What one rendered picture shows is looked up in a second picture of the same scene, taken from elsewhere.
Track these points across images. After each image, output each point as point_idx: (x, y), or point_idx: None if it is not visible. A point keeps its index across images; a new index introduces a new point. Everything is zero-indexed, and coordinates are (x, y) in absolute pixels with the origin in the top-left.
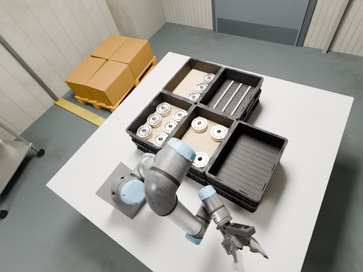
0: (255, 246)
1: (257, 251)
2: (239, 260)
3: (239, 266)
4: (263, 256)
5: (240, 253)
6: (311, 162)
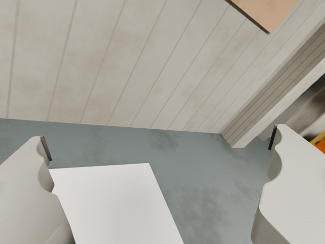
0: (30, 206)
1: (48, 185)
2: (322, 183)
3: (322, 153)
4: (50, 156)
5: (291, 227)
6: None
